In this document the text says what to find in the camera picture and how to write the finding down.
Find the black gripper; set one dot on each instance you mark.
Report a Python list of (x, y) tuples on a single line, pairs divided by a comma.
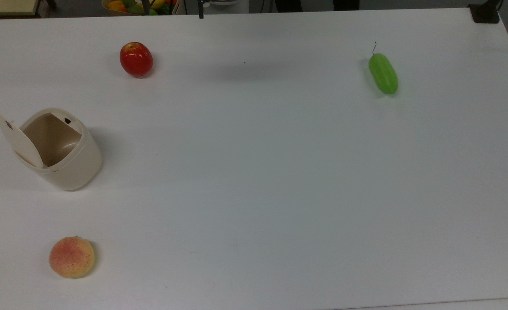
[(201, 2)]

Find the beige garbage bin lid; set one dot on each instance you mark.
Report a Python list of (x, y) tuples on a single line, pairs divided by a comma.
[(19, 137)]

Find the green toy cucumber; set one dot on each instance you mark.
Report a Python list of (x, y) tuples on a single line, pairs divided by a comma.
[(383, 74)]

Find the orange pink toy peach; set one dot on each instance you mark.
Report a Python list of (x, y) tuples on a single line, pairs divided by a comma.
[(71, 257)]

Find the red toy apple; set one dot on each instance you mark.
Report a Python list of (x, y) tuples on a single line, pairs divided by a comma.
[(136, 59)]

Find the beige plastic garbage bin body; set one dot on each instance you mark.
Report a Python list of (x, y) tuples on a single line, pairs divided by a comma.
[(75, 165)]

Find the light wooden side table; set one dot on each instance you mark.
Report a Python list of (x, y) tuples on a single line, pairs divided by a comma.
[(4, 6)]

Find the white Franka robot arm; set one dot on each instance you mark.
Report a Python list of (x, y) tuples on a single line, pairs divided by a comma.
[(228, 5)]

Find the basket of toy fruit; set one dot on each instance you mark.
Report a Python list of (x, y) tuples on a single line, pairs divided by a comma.
[(124, 6)]

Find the black camera stand clamp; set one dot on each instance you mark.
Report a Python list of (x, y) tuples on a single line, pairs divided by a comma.
[(485, 15)]

